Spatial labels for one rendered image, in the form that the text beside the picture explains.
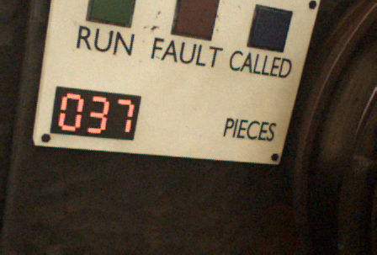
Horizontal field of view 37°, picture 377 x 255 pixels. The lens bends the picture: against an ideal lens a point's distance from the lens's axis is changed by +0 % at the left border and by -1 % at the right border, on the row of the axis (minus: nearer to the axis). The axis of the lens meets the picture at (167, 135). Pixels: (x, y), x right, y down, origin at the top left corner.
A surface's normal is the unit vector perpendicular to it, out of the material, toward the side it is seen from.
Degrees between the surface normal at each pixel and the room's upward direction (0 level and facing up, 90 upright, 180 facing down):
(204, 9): 90
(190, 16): 90
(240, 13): 90
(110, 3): 90
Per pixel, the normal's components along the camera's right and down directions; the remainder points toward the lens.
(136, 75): 0.32, 0.30
